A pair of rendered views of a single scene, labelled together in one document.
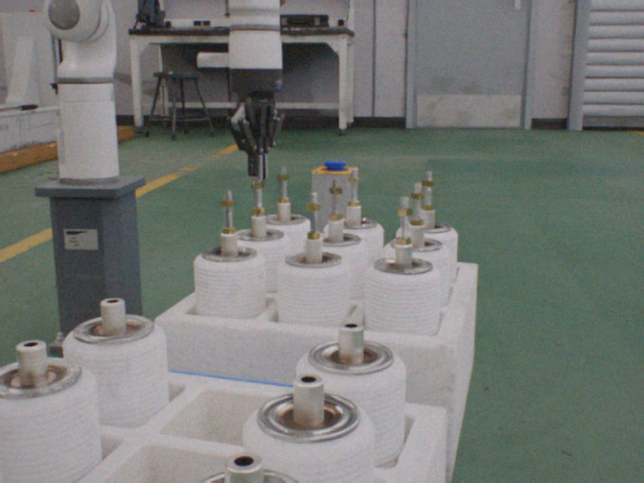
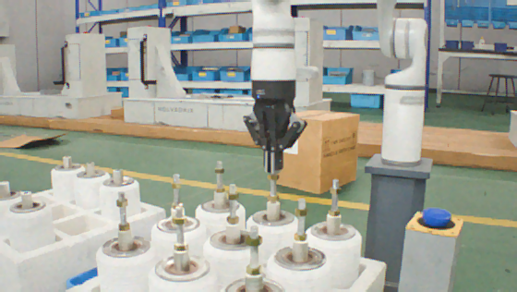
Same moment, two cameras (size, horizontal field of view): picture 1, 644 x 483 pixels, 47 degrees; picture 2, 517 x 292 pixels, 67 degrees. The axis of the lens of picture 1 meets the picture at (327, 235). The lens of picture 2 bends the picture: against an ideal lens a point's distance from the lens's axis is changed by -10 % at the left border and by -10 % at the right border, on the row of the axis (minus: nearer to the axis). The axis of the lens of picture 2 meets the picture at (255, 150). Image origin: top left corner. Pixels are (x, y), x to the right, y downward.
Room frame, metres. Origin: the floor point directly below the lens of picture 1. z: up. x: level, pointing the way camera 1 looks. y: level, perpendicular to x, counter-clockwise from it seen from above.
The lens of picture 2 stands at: (1.29, -0.60, 0.53)
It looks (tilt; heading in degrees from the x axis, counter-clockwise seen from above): 12 degrees down; 109
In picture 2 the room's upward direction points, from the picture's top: straight up
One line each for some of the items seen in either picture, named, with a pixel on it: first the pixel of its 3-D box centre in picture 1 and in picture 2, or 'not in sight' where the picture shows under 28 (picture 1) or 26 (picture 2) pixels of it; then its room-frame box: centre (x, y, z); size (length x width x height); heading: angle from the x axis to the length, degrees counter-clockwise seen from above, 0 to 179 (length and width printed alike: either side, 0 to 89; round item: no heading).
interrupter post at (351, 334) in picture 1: (351, 343); (27, 200); (0.61, -0.02, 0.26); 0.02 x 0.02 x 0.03
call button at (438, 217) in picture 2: (334, 166); (436, 219); (1.36, -0.01, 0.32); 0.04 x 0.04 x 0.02
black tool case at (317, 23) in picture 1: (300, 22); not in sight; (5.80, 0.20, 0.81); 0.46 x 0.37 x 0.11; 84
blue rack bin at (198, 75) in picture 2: not in sight; (210, 73); (-1.28, 5.06, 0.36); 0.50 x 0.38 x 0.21; 84
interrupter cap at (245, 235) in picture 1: (259, 235); (272, 218); (1.09, 0.10, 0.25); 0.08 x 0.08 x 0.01
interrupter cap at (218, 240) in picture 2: (335, 240); (233, 240); (1.06, -0.01, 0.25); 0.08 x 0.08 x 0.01
